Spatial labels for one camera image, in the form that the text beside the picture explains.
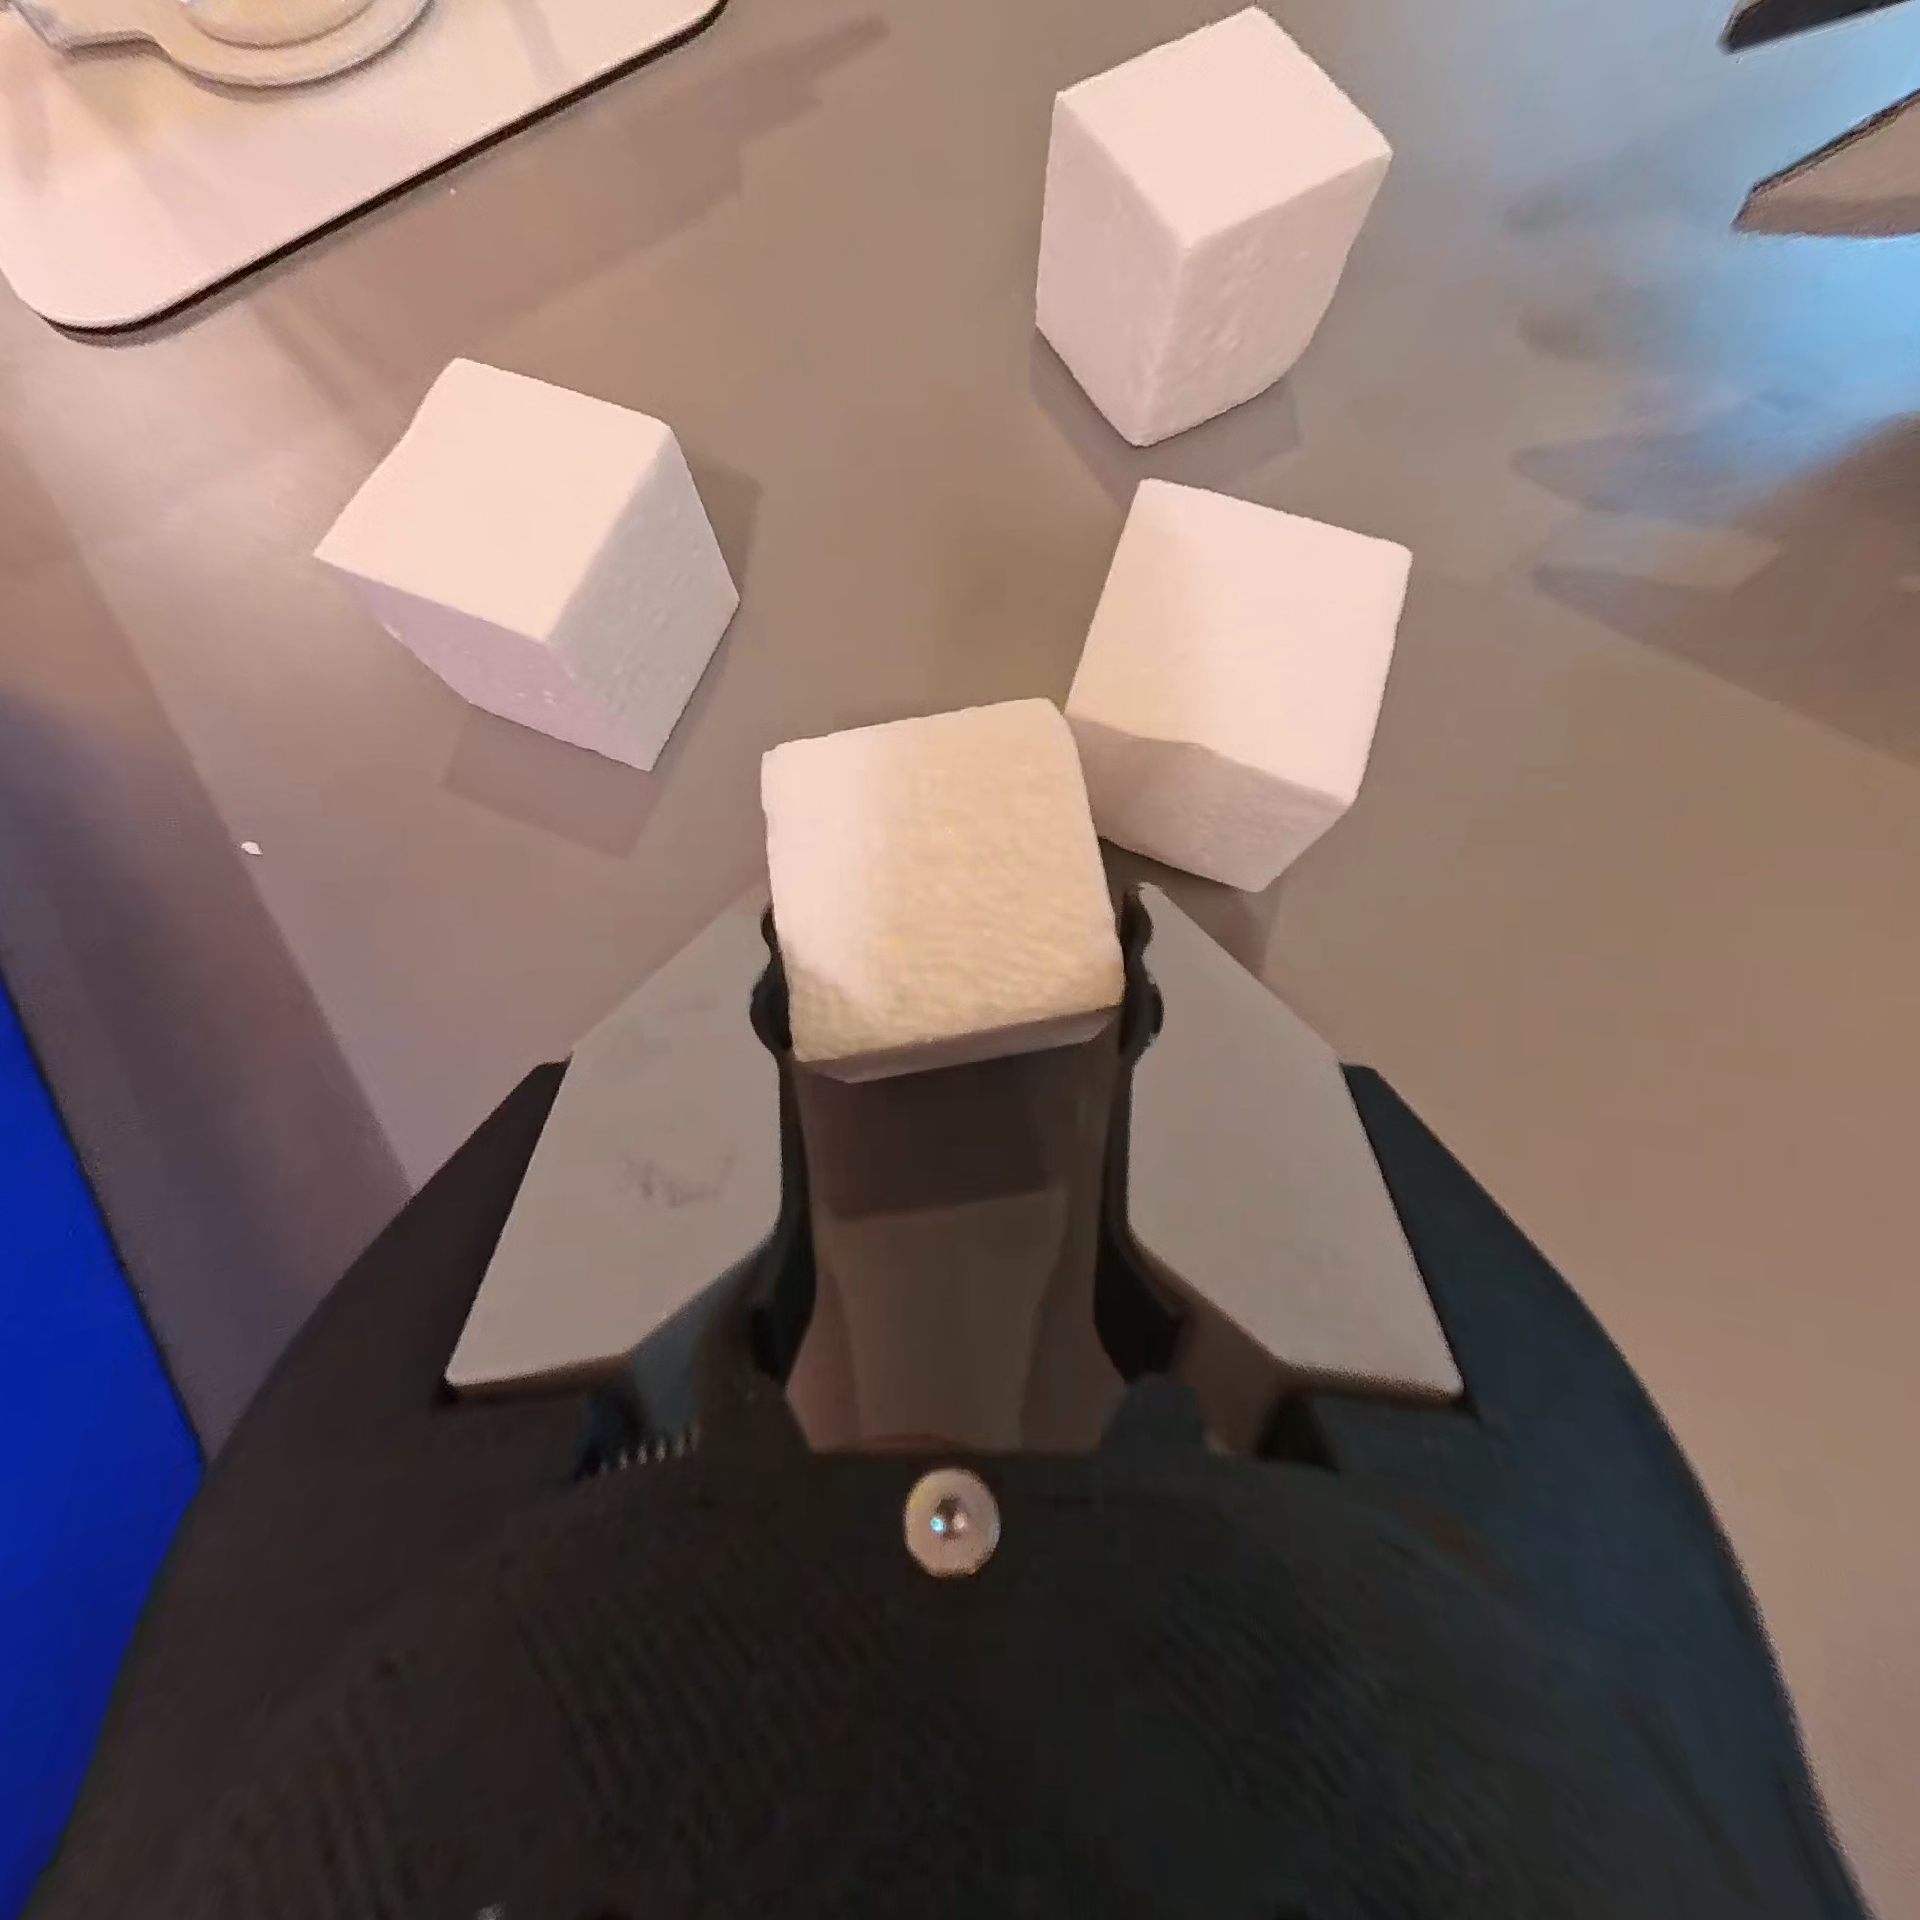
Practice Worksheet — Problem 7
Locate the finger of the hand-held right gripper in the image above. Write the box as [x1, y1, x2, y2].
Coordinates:
[1727, 112, 1920, 241]
[1718, 0, 1920, 56]

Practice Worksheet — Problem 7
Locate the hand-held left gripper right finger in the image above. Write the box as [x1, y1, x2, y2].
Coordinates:
[1092, 883, 1466, 1404]

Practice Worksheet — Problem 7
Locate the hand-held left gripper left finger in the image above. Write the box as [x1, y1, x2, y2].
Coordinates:
[444, 884, 819, 1390]

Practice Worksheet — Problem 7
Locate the white foam cube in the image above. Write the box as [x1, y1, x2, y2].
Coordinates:
[1035, 7, 1395, 448]
[1062, 477, 1415, 895]
[311, 356, 740, 773]
[759, 696, 1128, 1085]

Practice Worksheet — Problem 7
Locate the blue plastic bin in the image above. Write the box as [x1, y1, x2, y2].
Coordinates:
[0, 967, 204, 1905]

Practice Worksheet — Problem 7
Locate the white-based document stand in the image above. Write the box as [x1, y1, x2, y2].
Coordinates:
[0, 0, 728, 332]

